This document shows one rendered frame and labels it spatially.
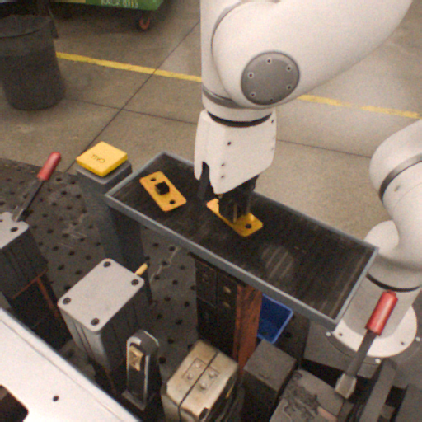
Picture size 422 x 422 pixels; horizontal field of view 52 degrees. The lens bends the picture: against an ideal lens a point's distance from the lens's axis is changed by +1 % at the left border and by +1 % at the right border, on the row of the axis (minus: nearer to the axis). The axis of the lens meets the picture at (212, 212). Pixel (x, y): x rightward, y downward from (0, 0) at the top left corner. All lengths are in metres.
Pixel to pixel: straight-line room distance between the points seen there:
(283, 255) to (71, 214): 0.86
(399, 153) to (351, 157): 2.01
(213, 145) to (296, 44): 0.17
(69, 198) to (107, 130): 1.55
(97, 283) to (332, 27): 0.43
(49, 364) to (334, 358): 0.54
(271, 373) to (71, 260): 0.76
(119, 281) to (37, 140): 2.36
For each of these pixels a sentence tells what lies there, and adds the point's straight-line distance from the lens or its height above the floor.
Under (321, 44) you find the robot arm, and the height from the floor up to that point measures 1.46.
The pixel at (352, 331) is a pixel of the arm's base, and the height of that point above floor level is 0.80.
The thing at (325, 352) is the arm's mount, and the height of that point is 0.79.
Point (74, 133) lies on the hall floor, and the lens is 2.90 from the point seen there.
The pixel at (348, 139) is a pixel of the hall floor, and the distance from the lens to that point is 2.84.
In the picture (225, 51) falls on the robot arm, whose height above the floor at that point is 1.45.
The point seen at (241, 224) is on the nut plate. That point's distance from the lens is 0.59.
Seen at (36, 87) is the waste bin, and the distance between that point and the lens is 3.12.
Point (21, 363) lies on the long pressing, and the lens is 0.71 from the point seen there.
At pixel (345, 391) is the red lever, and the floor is 1.09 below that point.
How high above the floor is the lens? 1.60
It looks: 46 degrees down
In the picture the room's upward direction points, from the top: straight up
